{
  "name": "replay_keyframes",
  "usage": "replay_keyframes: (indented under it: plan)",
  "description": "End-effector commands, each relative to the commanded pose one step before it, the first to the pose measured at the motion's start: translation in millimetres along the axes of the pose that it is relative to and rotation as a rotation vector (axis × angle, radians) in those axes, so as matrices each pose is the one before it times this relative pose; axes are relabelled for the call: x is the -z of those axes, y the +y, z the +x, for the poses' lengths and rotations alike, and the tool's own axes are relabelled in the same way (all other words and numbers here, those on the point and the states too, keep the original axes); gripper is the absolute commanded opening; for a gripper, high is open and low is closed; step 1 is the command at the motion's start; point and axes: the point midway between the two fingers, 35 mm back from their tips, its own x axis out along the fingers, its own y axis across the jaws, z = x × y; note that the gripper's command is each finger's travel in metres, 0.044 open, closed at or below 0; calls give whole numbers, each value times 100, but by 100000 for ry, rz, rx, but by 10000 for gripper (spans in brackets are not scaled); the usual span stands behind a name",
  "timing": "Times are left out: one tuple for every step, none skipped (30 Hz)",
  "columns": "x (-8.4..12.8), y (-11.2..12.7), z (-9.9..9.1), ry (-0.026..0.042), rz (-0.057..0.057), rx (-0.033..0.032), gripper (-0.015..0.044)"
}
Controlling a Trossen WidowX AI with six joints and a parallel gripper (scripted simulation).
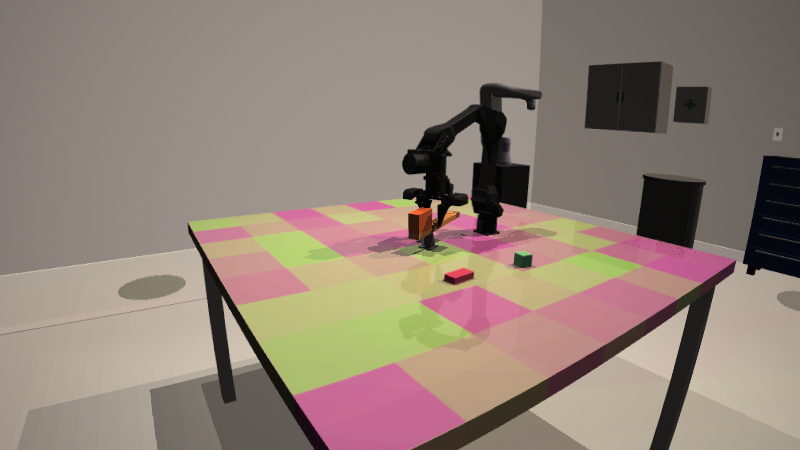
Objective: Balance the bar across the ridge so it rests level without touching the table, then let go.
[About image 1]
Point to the small green cube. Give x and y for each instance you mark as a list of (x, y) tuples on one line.
[(523, 259)]

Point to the red rectangular block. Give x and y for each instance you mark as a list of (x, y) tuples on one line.
[(458, 276)]

